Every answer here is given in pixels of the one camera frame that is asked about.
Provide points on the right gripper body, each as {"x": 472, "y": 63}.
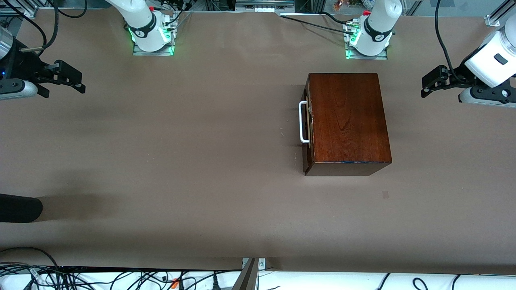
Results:
{"x": 22, "y": 64}

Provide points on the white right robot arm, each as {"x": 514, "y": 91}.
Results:
{"x": 145, "y": 24}

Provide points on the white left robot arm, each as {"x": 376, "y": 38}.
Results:
{"x": 375, "y": 28}

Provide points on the dark wooden cabinet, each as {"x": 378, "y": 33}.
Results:
{"x": 350, "y": 121}

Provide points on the black rounded object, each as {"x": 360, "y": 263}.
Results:
{"x": 20, "y": 208}

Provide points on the dark grey metal beam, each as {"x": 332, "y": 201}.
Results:
{"x": 246, "y": 280}

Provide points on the aluminium profile rail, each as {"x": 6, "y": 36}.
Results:
{"x": 16, "y": 13}
{"x": 498, "y": 18}

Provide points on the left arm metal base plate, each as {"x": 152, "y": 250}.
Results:
{"x": 367, "y": 57}

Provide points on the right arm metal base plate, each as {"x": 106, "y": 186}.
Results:
{"x": 153, "y": 53}

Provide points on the metal frame with white sockets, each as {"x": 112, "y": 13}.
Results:
{"x": 264, "y": 6}

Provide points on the silver corner bracket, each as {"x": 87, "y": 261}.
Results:
{"x": 262, "y": 264}

